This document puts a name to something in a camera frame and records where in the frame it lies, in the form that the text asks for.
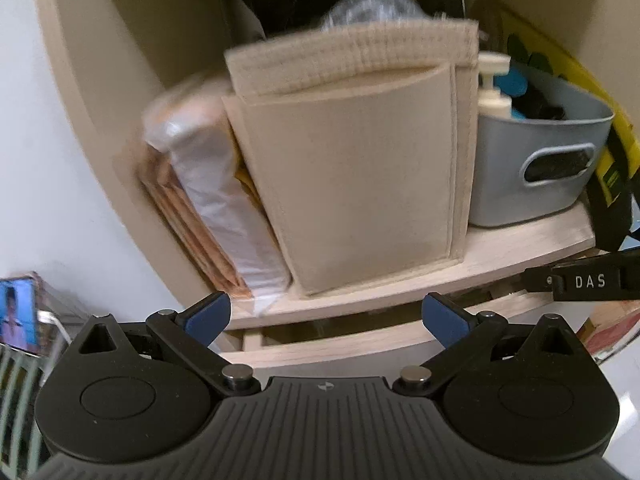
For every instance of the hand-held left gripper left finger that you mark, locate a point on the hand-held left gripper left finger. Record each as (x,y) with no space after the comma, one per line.
(210,315)

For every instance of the blue-grey plastic basket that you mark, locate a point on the blue-grey plastic basket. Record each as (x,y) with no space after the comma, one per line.
(500,185)

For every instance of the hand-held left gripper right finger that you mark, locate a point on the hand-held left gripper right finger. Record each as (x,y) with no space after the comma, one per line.
(442,322)

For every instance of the silver bubble wrap pack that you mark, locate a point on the silver bubble wrap pack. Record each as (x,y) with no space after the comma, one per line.
(370,5)

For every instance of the cream pump bottle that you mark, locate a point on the cream pump bottle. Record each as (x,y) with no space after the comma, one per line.
(495,105)

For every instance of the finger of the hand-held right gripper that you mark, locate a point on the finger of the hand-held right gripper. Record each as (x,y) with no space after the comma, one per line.
(537,280)

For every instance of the blue round container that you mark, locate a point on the blue round container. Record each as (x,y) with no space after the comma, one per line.
(517,85)

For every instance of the beige wooden shelf unit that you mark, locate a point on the beige wooden shelf unit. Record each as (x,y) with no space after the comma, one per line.
(90,60)

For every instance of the light wooden drawer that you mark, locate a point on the light wooden drawer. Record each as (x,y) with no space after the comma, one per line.
(350,345)

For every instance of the beige felt organizer box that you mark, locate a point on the beige felt organizer box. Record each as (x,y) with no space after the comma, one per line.
(350,175)

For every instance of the smartphone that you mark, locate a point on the smartphone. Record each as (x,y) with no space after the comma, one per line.
(17,315)

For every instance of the stack of padded envelopes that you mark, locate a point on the stack of padded envelopes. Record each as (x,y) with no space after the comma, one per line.
(225,200)

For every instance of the green slatted rack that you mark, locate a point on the green slatted rack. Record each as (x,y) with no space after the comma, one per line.
(15,385)

